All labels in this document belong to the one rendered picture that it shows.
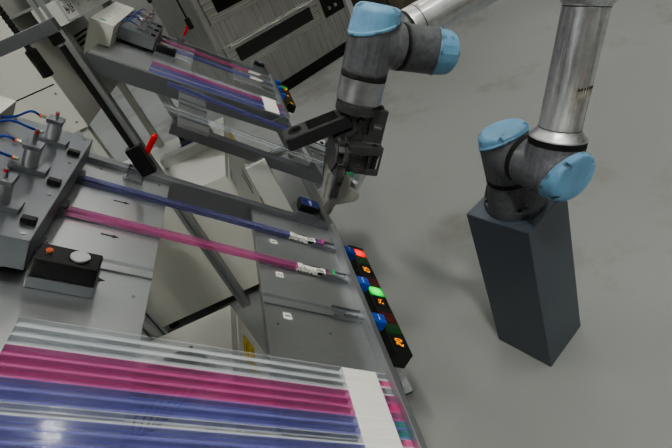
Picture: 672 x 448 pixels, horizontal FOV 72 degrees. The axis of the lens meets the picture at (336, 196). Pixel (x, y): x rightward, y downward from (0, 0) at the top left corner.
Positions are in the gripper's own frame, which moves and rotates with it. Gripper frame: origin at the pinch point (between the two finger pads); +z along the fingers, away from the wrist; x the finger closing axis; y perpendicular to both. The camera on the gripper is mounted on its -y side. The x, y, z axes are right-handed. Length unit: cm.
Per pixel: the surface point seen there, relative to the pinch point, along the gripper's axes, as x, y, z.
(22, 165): -0.7, -47.5, -4.8
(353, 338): -16.6, 4.6, 16.2
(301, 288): -5.9, -3.1, 14.1
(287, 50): 359, 46, 38
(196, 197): 19.0, -22.7, 9.9
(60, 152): 8.2, -44.9, -3.3
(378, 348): -19.8, 7.9, 15.3
